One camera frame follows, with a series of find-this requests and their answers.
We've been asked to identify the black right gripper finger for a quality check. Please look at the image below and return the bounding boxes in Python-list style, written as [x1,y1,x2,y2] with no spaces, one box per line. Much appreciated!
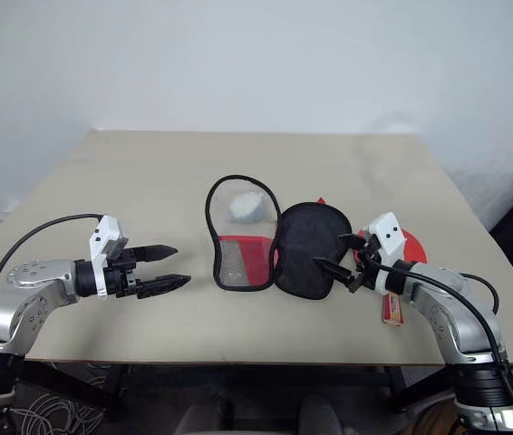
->
[337,232,367,252]
[312,256,357,288]

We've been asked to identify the white grey soft pouch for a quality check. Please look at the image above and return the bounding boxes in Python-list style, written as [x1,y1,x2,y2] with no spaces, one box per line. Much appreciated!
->
[227,190,270,225]

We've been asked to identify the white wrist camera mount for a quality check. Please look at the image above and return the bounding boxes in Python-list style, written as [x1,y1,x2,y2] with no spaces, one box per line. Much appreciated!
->
[86,214,130,299]
[362,211,410,296]

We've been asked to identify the black table frame leg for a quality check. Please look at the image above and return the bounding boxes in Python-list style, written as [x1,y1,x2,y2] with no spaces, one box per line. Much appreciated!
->
[381,365,450,414]
[18,362,124,421]

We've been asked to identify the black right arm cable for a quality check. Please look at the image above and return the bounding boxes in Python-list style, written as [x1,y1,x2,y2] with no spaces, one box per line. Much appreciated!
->
[364,260,513,435]

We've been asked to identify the white floor cables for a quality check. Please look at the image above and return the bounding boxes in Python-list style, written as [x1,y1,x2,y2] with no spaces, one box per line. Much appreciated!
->
[9,362,112,435]

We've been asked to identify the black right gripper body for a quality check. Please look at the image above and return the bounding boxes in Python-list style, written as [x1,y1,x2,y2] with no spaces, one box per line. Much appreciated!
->
[348,239,384,295]

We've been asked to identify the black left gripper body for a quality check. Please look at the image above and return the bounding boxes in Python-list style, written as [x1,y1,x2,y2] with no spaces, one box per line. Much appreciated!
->
[104,246,143,299]

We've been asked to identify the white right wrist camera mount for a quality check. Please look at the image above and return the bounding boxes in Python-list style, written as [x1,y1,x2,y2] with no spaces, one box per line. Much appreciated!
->
[362,211,410,296]

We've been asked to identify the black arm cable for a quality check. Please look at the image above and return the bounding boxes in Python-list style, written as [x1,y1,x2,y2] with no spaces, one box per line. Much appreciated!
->
[0,213,105,294]
[364,260,513,435]

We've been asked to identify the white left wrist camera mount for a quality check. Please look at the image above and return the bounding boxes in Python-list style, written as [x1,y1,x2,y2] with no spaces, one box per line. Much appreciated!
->
[86,214,130,299]

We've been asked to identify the dark rounded shape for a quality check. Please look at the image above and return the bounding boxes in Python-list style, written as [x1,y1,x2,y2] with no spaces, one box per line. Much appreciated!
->
[178,404,236,435]
[298,392,344,435]

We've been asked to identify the red mesh bag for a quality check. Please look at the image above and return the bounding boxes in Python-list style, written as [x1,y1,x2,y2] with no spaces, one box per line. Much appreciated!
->
[204,173,354,302]

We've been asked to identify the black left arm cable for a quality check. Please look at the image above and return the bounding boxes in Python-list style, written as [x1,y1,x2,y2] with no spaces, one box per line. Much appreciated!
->
[0,213,105,294]

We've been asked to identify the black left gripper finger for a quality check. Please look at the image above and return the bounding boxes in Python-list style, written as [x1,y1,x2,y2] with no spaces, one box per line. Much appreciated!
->
[133,244,179,265]
[137,274,193,300]

